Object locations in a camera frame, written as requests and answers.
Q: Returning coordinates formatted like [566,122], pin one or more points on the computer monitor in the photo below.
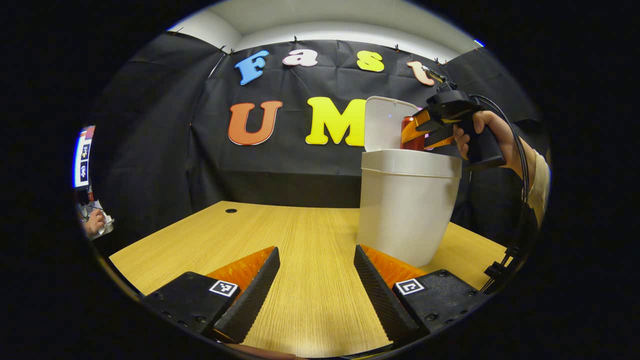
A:
[83,160]

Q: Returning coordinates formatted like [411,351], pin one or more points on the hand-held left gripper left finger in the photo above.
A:
[250,300]

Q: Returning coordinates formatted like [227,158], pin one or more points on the red pop can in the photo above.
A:
[411,142]

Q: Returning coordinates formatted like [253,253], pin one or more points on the white desktop garbage bin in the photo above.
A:
[405,210]

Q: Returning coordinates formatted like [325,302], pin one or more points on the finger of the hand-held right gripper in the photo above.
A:
[440,140]
[415,125]

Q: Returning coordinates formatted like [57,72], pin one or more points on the wooden desktop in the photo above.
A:
[310,260]

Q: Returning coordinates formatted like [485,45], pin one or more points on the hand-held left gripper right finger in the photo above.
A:
[382,300]

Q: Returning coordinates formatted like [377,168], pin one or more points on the black backdrop cloth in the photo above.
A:
[280,170]

